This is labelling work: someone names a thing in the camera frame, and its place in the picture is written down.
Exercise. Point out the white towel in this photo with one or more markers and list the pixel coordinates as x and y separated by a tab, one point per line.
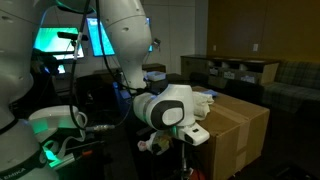
202	104

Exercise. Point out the red and green plush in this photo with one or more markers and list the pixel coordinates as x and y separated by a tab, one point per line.
157	144

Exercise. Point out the large cardboard box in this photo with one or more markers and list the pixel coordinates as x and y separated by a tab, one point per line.
237	131

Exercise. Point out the white plastic tray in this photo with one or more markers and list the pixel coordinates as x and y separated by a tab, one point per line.
156	76

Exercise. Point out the blue folded cloth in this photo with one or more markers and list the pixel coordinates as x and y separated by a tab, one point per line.
211	92

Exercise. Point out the wooden shelf cabinet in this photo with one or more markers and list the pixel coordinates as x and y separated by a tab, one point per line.
220	69

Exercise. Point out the computer monitor right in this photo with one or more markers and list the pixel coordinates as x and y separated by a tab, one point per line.
127	37

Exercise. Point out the computer monitor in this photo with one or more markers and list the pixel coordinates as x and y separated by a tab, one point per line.
127	37
52	40

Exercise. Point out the white VR headset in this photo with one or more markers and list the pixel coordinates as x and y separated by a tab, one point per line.
48	121

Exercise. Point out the computer monitor left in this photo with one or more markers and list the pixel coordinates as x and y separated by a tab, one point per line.
52	40

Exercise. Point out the green plaid sofa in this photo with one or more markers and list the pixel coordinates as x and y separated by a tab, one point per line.
295	83

